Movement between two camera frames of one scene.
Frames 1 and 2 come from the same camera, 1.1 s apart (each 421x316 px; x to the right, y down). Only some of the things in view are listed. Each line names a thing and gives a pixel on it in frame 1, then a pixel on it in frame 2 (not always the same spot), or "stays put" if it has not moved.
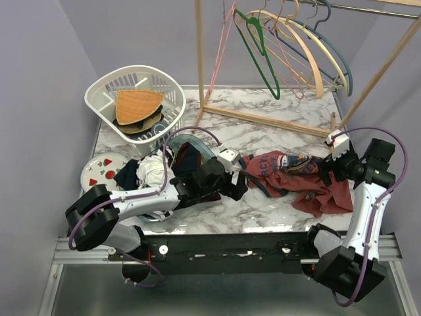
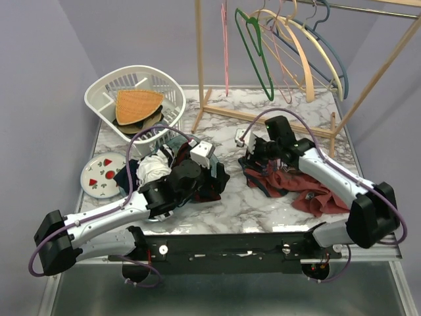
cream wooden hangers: (322, 41) -> (289, 19)
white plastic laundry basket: (140, 102) stays put
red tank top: (277, 174) stays put
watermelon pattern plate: (100, 170) stays put
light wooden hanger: (286, 21) -> (286, 25)
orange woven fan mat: (131, 105) stays put
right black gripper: (327, 166) -> (249, 160)
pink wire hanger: (222, 48) -> (225, 24)
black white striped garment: (150, 170) stays put
